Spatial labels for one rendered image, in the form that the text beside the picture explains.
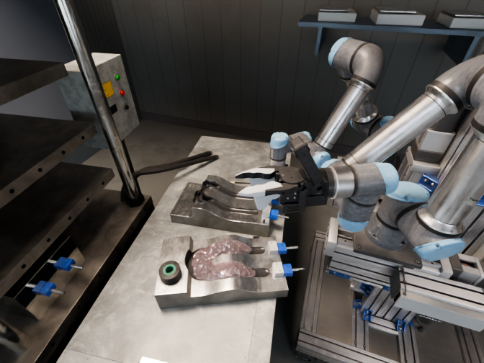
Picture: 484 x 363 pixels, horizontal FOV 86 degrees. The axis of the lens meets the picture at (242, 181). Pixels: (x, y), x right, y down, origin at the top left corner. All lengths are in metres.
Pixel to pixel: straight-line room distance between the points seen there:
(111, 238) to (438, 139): 1.45
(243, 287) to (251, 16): 2.73
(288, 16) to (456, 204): 2.59
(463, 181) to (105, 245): 1.38
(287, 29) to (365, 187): 2.63
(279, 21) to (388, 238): 2.53
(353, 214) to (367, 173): 0.12
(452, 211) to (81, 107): 1.49
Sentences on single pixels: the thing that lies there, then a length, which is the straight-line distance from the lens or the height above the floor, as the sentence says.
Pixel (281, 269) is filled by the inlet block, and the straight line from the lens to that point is 1.12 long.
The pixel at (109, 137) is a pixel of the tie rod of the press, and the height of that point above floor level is 1.22.
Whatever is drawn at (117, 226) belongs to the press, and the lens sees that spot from 1.51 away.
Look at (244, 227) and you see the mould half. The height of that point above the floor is 0.85.
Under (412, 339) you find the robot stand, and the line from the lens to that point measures 1.95.
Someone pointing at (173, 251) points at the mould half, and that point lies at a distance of 1.15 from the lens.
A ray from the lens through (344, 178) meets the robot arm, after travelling 0.61.
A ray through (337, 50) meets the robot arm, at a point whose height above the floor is 1.57.
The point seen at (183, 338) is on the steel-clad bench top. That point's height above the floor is 0.80.
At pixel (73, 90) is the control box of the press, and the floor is 1.38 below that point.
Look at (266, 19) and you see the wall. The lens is 3.17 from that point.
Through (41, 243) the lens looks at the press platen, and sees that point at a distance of 1.24.
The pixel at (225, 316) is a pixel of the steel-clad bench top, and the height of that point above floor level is 0.80.
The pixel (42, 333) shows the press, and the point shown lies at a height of 0.79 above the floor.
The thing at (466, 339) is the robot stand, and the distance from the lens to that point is 2.09.
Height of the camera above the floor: 1.82
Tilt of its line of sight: 39 degrees down
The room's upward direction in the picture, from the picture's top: straight up
